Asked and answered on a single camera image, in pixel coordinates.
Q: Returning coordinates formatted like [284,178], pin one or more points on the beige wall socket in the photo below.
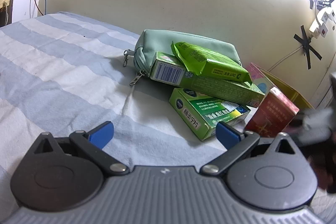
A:
[4,1]

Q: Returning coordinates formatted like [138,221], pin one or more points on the white power strip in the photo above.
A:
[324,20]

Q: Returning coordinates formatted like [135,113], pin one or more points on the blue white striped bedsheet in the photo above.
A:
[52,69]

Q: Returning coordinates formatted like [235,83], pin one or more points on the pink biscuit tin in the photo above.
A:
[258,79]

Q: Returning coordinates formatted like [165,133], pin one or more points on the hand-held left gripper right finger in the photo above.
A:
[228,136]

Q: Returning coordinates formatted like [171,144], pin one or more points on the mint green zipper pouch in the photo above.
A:
[162,40]

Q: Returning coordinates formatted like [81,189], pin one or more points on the red carton box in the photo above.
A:
[270,113]

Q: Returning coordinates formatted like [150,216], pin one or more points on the long green carton box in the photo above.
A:
[210,87]

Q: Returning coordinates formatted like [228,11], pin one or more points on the green medicine box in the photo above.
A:
[194,113]

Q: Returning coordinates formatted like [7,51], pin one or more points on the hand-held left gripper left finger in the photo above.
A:
[101,134]

